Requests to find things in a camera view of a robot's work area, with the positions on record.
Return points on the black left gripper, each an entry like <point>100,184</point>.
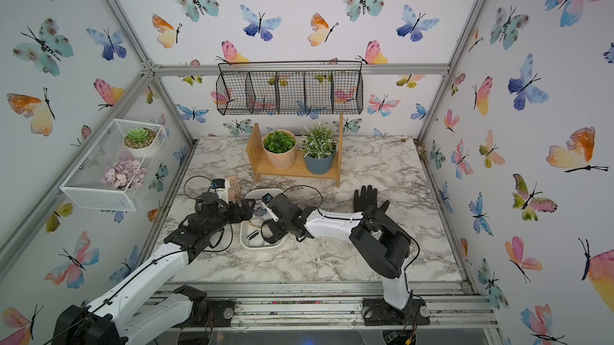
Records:
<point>246,211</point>

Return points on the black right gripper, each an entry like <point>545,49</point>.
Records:
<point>276,233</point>

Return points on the beige watch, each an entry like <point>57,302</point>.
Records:
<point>256,223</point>

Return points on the white translucent watch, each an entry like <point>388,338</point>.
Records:
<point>253,237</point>

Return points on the black watch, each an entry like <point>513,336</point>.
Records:
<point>266,233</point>

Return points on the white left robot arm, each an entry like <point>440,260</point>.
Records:
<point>114,318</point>

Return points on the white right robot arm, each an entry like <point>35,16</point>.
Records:
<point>381,242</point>

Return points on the white storage box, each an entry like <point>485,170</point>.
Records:
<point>258,212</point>

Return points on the small wooden crate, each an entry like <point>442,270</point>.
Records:
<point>233,186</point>

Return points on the pink pot green plant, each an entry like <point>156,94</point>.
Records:
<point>280,148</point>

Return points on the wooden shelf stand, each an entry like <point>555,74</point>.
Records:
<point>260,164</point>

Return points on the black rubber glove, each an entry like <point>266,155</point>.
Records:
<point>367,197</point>

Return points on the blue pot white-green plant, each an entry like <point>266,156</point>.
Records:
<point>319,146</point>

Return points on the pink artificial flowers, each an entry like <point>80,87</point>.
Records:
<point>125,175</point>

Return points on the succulent in white pot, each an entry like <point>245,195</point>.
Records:
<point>138,141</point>

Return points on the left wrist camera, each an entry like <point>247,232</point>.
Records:
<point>221,187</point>

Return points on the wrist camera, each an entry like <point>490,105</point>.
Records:
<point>266,200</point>
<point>221,187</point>

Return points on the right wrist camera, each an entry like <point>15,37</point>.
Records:
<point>266,200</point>

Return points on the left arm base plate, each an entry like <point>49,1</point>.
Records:
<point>211,313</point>

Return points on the white wire wall shelf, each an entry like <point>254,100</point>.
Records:
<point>82,186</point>

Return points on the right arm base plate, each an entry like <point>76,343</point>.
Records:
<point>376,312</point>

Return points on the black wire wall basket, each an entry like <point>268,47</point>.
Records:
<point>300,88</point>

